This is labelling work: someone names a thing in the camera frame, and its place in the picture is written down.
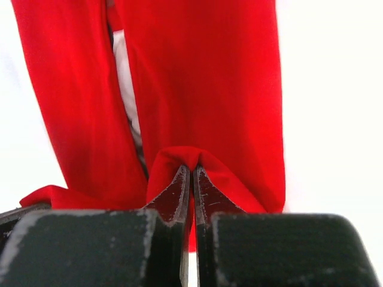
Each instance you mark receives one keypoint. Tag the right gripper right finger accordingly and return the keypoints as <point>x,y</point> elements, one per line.
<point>236,248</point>

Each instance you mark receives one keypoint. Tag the bright red kungfu t-shirt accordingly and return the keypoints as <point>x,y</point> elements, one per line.
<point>130,92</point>

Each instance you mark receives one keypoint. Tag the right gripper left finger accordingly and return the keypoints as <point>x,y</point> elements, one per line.
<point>141,247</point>

